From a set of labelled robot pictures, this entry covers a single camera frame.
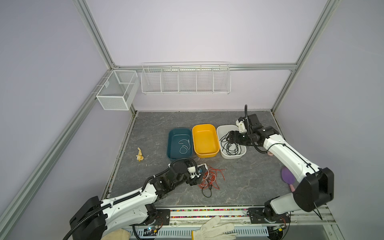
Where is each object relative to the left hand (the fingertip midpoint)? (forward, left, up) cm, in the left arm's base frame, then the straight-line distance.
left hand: (197, 165), depth 79 cm
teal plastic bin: (+21, +11, -12) cm, 27 cm away
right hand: (+12, -21, +4) cm, 24 cm away
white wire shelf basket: (+54, +4, +18) cm, 57 cm away
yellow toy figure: (+13, +36, -11) cm, 40 cm away
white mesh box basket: (+50, +50, +12) cm, 72 cm away
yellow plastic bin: (+22, -7, -12) cm, 26 cm away
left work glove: (-27, +40, -11) cm, 49 cm away
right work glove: (-28, -4, -12) cm, 31 cm away
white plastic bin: (+28, -19, -7) cm, 35 cm away
